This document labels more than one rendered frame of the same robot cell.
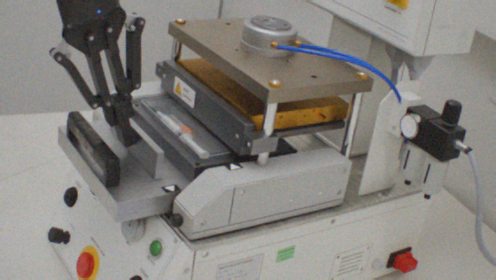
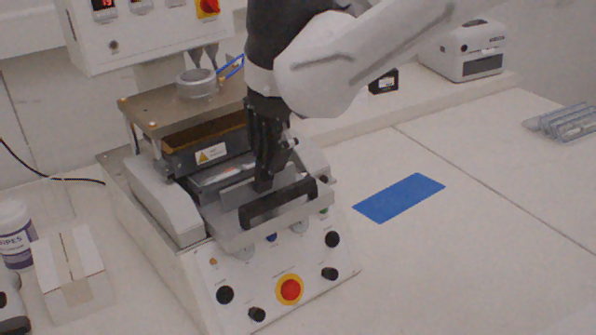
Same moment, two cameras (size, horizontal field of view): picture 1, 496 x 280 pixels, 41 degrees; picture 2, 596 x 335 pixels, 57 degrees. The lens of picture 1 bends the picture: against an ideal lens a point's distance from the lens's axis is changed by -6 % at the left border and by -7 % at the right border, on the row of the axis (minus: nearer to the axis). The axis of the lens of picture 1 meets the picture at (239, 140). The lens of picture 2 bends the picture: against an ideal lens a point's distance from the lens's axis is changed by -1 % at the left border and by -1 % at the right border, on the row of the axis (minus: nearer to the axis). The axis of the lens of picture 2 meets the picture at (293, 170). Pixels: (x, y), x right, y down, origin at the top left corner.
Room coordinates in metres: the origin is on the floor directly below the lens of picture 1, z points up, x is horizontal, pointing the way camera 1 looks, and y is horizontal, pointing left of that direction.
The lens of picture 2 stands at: (0.72, 0.96, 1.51)
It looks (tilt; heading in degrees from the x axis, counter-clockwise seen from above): 31 degrees down; 275
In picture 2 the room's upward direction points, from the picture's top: 6 degrees counter-clockwise
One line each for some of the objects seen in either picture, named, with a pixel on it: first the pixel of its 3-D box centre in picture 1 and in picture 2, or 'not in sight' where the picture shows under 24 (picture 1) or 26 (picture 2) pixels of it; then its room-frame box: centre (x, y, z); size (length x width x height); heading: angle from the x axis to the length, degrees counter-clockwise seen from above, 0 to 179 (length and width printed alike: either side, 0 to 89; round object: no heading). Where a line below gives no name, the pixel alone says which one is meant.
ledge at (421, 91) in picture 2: not in sight; (385, 96); (0.53, -0.71, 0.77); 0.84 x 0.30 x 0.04; 28
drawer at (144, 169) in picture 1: (180, 145); (239, 179); (0.89, 0.08, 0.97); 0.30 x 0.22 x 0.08; 126
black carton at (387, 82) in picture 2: not in sight; (382, 79); (0.54, -0.71, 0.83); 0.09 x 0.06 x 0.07; 20
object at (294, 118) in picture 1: (265, 77); (206, 112); (0.96, -0.02, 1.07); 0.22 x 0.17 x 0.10; 36
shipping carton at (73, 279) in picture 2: not in sight; (72, 272); (1.26, 0.12, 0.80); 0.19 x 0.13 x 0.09; 118
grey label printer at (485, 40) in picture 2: not in sight; (462, 45); (0.26, -0.85, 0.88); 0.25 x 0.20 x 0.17; 112
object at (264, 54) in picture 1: (290, 67); (202, 97); (0.97, -0.06, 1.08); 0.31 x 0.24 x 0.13; 36
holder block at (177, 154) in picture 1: (209, 133); (227, 164); (0.92, 0.04, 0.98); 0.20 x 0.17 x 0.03; 36
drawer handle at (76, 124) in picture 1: (91, 146); (278, 201); (0.81, 0.19, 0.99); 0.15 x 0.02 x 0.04; 36
